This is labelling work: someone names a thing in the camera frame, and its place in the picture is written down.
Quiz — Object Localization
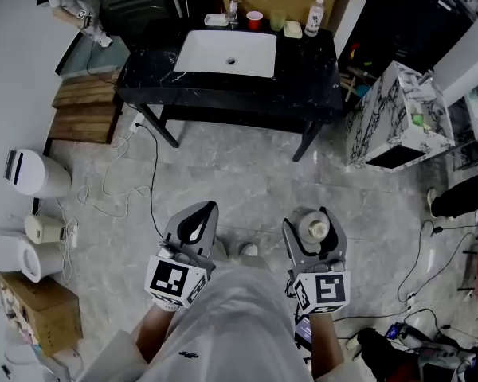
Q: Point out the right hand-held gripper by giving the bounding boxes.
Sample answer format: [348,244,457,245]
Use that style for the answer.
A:
[282,207,351,317]

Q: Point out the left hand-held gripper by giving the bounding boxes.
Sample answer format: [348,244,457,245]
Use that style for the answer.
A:
[144,200,220,314]

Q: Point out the person's right forearm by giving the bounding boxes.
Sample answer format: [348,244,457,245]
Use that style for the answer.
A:
[307,312,346,369]

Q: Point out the person's left forearm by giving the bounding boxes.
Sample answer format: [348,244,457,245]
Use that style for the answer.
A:
[134,303,177,364]

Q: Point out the black marble vanity table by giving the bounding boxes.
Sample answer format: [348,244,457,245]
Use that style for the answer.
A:
[115,25,344,123]

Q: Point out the white sink basin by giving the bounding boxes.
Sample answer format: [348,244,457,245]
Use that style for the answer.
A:
[173,29,278,80]

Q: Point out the clear plastic water bottle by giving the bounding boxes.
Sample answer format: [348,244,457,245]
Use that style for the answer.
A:
[304,0,326,38]

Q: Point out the white wristband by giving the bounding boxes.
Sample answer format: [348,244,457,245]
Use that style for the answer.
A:
[150,297,181,314]

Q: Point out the black tablet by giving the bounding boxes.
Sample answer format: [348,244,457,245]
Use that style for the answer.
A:
[293,315,314,352]

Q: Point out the person's white clothing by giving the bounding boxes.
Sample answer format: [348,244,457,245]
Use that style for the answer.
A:
[74,257,367,382]

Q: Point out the white power strip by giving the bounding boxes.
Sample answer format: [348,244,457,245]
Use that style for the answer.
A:
[128,111,145,135]

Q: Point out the white power adapter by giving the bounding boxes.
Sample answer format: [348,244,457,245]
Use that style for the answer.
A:
[65,218,80,249]

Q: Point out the black bag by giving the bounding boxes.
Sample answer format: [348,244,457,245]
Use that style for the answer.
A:
[356,326,427,382]

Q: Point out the white marble cabinet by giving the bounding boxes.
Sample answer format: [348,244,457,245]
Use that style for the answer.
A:
[344,60,456,173]

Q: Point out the small beige device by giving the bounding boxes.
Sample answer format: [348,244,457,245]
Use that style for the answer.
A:
[23,213,68,245]

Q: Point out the wooden stairs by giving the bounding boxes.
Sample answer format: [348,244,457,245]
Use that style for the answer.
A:
[46,72,123,146]

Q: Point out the green cloth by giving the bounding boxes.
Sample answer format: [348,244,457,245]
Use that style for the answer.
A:
[409,111,430,130]

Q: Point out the white round bin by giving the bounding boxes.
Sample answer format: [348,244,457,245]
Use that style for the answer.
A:
[3,147,73,199]

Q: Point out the bundle of wooden sticks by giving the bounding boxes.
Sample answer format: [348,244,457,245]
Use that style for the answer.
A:
[339,64,368,103]

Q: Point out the small cardboard box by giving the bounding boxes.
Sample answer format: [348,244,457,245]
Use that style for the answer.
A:
[0,270,84,358]

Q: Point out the white cylindrical bucket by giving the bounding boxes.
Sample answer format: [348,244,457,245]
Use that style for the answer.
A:
[0,230,65,285]

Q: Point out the grey glass panel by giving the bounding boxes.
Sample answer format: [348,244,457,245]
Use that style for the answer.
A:
[54,33,131,80]

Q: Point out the small white soap dish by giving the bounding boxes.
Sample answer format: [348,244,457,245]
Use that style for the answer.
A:
[203,12,229,29]

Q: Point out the pale green soap dish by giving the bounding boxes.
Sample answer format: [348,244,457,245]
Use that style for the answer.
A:
[283,20,304,40]

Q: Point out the red plastic cup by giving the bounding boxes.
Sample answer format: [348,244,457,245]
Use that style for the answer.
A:
[245,10,264,32]

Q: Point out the green textured plastic cup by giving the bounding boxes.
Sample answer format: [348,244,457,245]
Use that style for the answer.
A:
[269,9,287,33]

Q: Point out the dark grey appliance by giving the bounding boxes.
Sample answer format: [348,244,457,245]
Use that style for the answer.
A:
[96,0,181,48]

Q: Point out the large cardboard box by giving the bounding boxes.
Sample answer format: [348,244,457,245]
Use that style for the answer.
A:
[174,0,392,32]

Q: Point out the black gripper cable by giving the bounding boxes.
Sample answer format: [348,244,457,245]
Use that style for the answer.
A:
[284,278,300,318]

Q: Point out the black floor cable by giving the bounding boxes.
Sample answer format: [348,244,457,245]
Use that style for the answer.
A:
[396,220,478,305]
[136,122,165,239]

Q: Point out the white floor cable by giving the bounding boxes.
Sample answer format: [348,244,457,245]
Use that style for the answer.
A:
[76,131,152,219]

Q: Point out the black table frame legs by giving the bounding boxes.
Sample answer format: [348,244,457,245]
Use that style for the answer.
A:
[134,102,324,163]

